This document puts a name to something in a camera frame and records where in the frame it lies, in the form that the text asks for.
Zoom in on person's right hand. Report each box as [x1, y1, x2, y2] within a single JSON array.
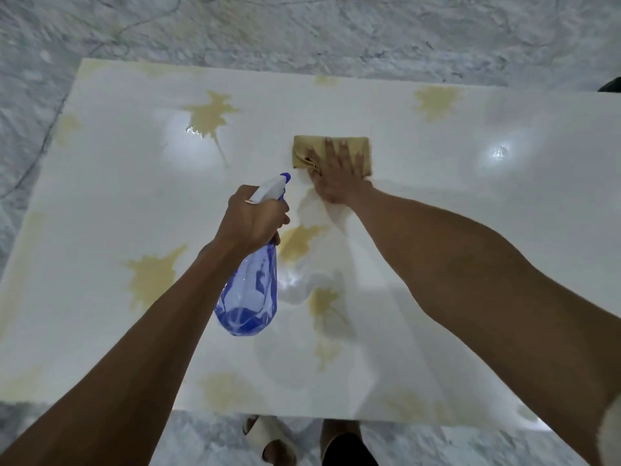
[[307, 138, 375, 205]]

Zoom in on person's left hand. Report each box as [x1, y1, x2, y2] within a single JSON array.
[[212, 184, 291, 258]]

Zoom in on yellow-brown cleaning cloth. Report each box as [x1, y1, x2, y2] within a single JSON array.
[[292, 135, 373, 178]]

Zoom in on blue transparent spray bottle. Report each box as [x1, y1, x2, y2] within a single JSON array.
[[214, 172, 292, 337]]

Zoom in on person's left forearm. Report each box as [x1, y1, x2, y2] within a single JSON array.
[[0, 239, 243, 466]]

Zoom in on person's right forearm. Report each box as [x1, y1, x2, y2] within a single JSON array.
[[345, 185, 621, 466]]

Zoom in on person's bare leg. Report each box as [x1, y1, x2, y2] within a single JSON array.
[[319, 418, 364, 444]]

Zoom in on beige sandal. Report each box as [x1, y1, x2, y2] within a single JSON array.
[[242, 415, 298, 466]]

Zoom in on black shorts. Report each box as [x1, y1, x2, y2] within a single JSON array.
[[322, 433, 379, 466]]

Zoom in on white shirt sleeve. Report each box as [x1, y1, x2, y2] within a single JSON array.
[[596, 397, 621, 466]]

